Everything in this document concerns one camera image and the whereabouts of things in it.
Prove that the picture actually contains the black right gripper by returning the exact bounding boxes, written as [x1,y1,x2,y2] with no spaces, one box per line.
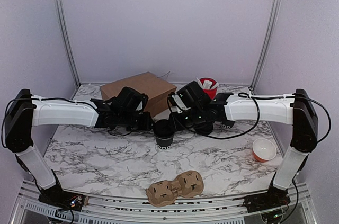
[166,106,204,133]

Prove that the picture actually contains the brown cardboard cup carrier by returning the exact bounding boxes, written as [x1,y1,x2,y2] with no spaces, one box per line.
[146,171,204,208]

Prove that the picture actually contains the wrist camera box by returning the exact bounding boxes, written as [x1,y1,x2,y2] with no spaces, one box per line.
[168,81,211,113]
[107,86,148,113]

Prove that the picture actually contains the aluminium frame post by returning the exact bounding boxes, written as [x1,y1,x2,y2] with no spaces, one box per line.
[249,0,281,91]
[55,0,81,88]

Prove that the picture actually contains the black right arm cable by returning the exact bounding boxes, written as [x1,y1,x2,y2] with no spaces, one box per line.
[185,92,332,145]

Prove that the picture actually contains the aluminium frame post left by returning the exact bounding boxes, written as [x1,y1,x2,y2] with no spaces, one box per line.
[55,0,81,88]

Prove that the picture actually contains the aluminium frame post right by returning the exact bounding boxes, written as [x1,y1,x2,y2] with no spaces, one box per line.
[249,0,281,91]

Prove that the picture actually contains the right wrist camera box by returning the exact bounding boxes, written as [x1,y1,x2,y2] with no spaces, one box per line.
[168,81,211,113]

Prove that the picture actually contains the black plastic cup lid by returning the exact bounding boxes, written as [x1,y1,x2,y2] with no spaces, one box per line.
[153,119,174,139]

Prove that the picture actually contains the orange white bowl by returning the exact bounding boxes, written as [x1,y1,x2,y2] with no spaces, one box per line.
[252,138,277,162]

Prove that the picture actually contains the black paper coffee cup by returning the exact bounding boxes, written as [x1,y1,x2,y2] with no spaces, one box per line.
[155,136,174,150]

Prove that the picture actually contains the black stacked paper cup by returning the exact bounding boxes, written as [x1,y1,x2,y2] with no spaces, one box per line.
[220,120,235,129]

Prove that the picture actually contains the black plastic cup lids stack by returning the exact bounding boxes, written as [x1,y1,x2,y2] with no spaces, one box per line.
[194,124,213,136]

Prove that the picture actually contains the white sugar stick packets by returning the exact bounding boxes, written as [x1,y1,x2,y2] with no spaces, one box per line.
[196,78,219,90]

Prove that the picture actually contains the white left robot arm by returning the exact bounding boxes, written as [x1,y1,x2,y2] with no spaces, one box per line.
[1,87,154,211]

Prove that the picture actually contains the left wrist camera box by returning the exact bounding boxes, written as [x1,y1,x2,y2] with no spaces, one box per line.
[107,86,148,113]

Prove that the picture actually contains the red cylindrical canister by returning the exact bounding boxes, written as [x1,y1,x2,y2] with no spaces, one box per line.
[196,77,219,100]

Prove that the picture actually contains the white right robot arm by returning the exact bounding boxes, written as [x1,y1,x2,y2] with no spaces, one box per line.
[167,85,318,212]

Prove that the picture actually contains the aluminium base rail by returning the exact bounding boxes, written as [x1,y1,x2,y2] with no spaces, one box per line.
[9,181,319,223]

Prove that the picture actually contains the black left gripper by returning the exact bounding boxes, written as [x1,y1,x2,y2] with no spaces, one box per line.
[118,111,155,132]

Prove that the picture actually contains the brown paper bag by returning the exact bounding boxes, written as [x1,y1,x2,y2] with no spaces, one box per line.
[100,72,177,117]

